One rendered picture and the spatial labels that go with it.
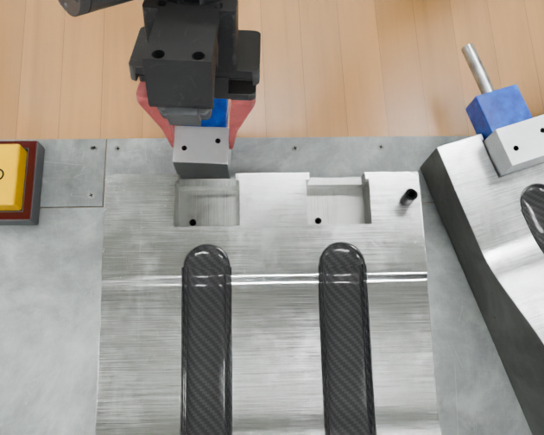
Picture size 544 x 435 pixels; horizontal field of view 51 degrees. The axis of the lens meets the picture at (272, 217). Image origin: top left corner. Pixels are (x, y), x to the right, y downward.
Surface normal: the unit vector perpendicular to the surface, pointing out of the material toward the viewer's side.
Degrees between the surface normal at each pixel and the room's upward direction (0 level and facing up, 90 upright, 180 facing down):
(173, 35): 29
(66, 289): 0
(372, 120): 0
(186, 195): 0
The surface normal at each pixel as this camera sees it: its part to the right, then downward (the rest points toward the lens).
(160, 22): 0.04, -0.69
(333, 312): 0.17, -0.20
